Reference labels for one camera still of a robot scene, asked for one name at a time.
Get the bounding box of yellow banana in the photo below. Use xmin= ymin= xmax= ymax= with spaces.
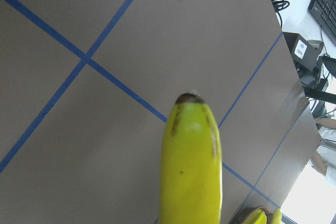
xmin=158 ymin=93 xmax=223 ymax=223
xmin=270 ymin=208 xmax=282 ymax=224

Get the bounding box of wooden fruit basket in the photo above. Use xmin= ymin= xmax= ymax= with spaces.
xmin=230 ymin=206 xmax=273 ymax=224

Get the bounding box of black labelled box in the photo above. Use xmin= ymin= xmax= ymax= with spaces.
xmin=283 ymin=32 xmax=324 ymax=71

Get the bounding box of yellow green fruit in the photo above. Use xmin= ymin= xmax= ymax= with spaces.
xmin=243 ymin=209 xmax=267 ymax=224

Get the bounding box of person in white shirt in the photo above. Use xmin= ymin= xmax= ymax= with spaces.
xmin=309 ymin=118 xmax=336 ymax=185

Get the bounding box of black keyboard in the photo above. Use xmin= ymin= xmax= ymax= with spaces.
xmin=308 ymin=0 xmax=335 ymax=44

